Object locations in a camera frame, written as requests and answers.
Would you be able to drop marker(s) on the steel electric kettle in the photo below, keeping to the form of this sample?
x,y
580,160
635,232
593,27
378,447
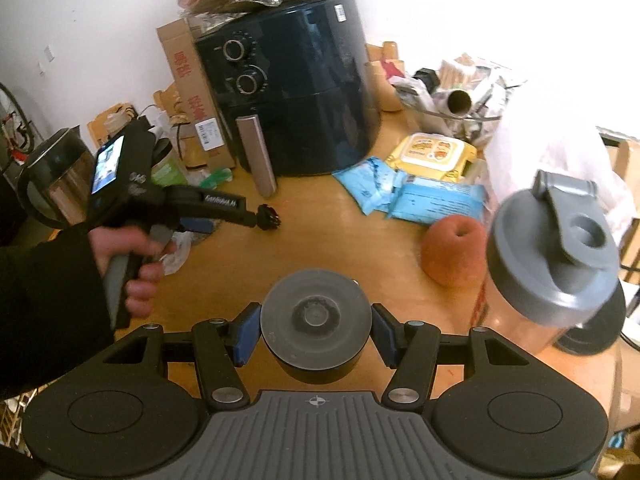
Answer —
x,y
55,180

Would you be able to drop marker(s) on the clear crumpled plastic bag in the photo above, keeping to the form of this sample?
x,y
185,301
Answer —
x,y
212,179

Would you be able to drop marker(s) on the grey cylinder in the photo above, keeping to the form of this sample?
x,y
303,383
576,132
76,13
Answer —
x,y
257,157

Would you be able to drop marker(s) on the white plastic bag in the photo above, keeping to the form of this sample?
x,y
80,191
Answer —
x,y
550,150

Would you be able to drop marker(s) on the black round appliance base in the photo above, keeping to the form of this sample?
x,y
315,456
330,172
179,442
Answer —
x,y
600,330

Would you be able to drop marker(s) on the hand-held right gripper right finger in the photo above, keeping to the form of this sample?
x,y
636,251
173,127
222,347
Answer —
x,y
383,336

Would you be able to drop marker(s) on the clear shaker bottle grey lid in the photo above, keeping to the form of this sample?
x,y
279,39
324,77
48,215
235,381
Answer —
x,y
545,270

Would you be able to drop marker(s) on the person's left hand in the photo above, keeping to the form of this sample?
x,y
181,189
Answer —
x,y
122,242

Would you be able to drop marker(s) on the green printed paper cup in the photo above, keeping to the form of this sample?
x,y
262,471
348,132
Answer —
x,y
167,170

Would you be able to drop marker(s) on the person's left forearm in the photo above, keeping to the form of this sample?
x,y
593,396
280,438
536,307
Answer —
x,y
45,310

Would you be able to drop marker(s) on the glass bowl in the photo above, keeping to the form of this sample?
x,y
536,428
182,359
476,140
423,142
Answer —
x,y
440,110

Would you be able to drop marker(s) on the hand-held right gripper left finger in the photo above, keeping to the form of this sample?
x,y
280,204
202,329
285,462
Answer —
x,y
247,336

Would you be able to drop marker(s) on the black roll with grey top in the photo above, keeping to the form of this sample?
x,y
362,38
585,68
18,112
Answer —
x,y
315,320

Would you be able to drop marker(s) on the small black knob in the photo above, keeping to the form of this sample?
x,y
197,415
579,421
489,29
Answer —
x,y
267,217

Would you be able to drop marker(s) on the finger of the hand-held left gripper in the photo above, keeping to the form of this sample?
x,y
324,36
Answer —
x,y
197,225
247,219

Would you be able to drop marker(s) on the cardboard tube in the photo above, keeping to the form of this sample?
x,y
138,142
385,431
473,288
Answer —
x,y
460,101

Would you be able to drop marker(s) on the red print cardboard box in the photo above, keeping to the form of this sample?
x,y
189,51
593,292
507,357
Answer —
x,y
192,90

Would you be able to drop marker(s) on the orange-red apple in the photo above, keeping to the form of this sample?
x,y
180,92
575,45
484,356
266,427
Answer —
x,y
452,252

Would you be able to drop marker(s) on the yellow wipes pack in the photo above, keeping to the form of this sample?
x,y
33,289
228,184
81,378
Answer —
x,y
432,155

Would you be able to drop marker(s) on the black air fryer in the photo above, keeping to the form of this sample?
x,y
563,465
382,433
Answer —
x,y
300,90

